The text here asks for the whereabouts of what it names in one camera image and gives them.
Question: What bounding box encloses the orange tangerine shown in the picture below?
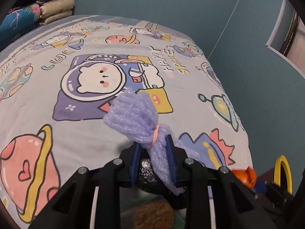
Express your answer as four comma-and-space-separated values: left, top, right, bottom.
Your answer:
232, 167, 257, 189

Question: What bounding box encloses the yellow-rimmed red trash bin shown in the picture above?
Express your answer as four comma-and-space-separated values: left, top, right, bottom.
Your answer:
257, 155, 293, 194

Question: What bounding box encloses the beige folded blanket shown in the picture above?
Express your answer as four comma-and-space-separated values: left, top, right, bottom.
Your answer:
39, 0, 75, 25

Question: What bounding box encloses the blue floral folded quilt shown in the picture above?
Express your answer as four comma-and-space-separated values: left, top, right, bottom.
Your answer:
1, 4, 40, 51

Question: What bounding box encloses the window with frosted glass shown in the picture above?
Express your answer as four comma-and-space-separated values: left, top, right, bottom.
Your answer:
265, 0, 304, 78

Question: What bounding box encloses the green snack packet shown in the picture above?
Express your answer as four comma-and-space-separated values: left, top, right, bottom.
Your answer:
120, 195, 185, 228

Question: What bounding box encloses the cartoon space print bedsheet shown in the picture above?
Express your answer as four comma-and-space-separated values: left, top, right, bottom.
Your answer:
1, 16, 252, 228

